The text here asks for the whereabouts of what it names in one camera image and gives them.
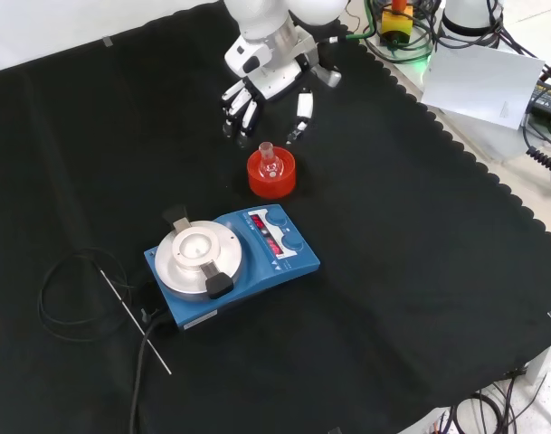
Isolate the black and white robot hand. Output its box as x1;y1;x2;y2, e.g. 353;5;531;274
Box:
219;33;343;150

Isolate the clear round-bottom flask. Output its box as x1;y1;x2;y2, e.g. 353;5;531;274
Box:
258;140;285;180

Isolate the yellow stop button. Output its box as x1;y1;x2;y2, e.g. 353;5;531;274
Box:
379;0;414;49

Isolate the black bench cloth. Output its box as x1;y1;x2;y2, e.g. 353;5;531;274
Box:
0;0;551;434

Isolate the white paper board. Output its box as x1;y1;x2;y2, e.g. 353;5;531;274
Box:
420;41;546;132

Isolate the heater with blue base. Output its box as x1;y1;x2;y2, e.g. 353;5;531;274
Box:
143;203;322;334

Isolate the black power adapter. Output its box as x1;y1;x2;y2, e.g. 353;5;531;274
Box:
527;80;551;127

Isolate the thin metal probe rod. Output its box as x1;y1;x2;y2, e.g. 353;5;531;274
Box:
98;266;173;376

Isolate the red flask support ring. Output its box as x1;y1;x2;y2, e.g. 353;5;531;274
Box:
246;145;299;200

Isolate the green cable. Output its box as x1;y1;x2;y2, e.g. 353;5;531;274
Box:
363;0;439;65

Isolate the black coiled cable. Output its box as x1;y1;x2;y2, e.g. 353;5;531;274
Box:
525;147;551;172

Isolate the thick black power cable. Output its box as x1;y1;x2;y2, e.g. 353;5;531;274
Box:
128;311;172;434

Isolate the thin black probe cable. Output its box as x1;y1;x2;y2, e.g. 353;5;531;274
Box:
36;246;159;343

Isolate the white bench bracket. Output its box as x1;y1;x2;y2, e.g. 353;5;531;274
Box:
525;345;551;386

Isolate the purple cable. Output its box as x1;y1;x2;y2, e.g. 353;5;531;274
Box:
504;374;519;433

